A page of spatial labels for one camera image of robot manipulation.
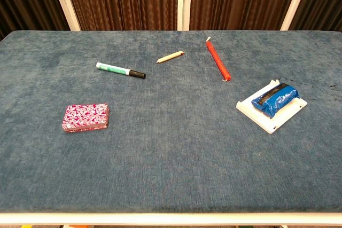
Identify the green white marker black cap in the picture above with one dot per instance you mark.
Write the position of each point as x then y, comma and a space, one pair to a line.
115, 69

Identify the red candle stick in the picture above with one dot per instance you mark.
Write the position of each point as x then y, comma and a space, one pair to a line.
217, 59

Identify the white table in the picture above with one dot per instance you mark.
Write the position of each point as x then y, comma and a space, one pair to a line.
171, 218

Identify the blue foil snack packet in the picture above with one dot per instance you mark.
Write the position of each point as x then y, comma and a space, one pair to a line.
275, 100

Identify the white plastic tray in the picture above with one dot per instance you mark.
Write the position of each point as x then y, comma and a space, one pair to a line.
283, 117

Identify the blue fabric table mat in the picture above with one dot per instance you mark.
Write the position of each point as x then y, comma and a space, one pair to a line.
171, 158

